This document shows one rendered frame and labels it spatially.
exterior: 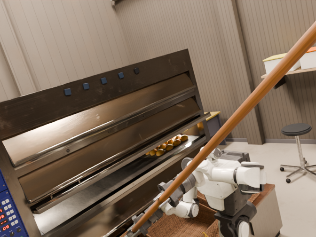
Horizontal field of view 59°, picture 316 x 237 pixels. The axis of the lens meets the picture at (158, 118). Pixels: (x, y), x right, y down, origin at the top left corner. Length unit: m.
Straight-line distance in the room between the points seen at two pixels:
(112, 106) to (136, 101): 0.23
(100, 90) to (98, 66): 4.71
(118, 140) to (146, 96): 0.47
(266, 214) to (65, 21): 5.54
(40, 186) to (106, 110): 0.72
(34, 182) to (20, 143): 0.27
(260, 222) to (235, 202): 1.24
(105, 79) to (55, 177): 0.80
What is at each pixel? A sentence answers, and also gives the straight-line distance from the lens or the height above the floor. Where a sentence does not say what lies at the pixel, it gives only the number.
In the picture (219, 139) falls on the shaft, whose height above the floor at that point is 1.80.
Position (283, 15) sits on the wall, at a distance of 5.06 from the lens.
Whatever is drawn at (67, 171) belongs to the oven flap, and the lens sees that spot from 2.08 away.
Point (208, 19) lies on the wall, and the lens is 5.72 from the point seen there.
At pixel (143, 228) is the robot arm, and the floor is 1.23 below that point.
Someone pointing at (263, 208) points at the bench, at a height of 0.48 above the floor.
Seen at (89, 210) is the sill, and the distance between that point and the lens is 2.21.
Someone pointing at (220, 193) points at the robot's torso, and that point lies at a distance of 1.64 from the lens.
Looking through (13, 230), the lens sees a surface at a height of 1.35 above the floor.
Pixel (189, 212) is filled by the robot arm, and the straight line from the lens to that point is 1.83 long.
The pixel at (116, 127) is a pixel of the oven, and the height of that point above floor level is 1.66.
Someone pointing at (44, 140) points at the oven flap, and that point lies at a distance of 2.00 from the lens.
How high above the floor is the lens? 2.09
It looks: 12 degrees down
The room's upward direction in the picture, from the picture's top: 16 degrees counter-clockwise
